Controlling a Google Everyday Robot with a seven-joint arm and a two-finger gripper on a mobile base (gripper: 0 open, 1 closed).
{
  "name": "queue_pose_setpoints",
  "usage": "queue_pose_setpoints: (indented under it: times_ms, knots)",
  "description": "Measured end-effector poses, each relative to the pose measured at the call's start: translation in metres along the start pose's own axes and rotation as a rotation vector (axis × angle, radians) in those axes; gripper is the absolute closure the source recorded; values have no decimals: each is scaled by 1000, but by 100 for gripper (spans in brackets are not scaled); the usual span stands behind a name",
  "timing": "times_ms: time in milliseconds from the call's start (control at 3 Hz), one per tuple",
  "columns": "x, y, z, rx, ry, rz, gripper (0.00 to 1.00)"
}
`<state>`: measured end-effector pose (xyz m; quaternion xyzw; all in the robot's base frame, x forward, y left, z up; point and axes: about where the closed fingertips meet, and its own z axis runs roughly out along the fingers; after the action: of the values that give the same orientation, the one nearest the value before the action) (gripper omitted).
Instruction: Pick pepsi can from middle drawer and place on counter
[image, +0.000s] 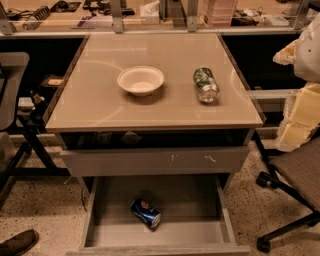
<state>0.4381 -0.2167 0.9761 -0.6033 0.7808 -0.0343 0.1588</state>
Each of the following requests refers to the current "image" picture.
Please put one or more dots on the blue pepsi can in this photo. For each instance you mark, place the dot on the blue pepsi can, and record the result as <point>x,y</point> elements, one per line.
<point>146,213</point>

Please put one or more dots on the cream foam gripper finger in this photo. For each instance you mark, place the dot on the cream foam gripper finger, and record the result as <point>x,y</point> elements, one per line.
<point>301,117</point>

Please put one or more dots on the closed grey top drawer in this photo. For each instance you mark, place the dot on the closed grey top drawer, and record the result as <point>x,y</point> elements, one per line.
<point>154,161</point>

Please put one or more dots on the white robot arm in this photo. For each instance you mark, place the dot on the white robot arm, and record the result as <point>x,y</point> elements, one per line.
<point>304,54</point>

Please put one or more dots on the white tissue box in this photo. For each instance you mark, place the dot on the white tissue box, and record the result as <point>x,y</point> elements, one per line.
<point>149,13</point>

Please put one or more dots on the grey office chair left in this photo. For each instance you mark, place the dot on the grey office chair left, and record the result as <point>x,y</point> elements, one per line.
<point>13,65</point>

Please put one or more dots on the white paper bowl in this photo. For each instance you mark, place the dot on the white paper bowl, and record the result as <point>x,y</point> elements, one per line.
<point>140,81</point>

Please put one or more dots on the green soda can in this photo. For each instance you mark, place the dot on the green soda can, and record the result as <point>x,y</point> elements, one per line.
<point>206,86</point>

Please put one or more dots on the open grey middle drawer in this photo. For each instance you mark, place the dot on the open grey middle drawer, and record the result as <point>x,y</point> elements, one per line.
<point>194,218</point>

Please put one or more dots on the pink stacked trays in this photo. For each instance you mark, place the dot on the pink stacked trays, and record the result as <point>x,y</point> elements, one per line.
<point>218,12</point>

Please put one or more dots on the small box on shelf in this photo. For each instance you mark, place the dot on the small box on shelf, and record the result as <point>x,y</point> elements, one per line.
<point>52,81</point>

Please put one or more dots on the grey drawer cabinet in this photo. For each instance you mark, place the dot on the grey drawer cabinet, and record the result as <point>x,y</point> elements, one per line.
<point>94,113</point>

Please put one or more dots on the brown office chair right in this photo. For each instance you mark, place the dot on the brown office chair right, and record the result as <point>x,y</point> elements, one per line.
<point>296,173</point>

